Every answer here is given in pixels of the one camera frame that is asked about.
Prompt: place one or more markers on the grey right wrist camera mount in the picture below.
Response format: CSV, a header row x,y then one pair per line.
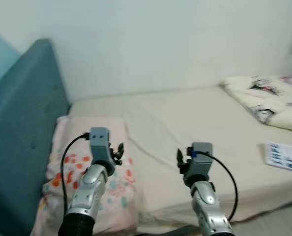
x,y
200,157

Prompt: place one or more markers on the bed with beige sheet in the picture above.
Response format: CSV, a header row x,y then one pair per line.
x,y
185,123

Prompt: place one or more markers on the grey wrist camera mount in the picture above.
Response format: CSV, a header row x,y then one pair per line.
x,y
99,142
200,157

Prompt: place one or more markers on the blue upholstered headboard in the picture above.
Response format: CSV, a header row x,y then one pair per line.
x,y
23,123

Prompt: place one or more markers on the cream cartoon print blanket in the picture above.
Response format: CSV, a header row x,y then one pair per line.
x,y
269,98

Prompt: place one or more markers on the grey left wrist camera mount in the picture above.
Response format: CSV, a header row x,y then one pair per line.
x,y
99,142

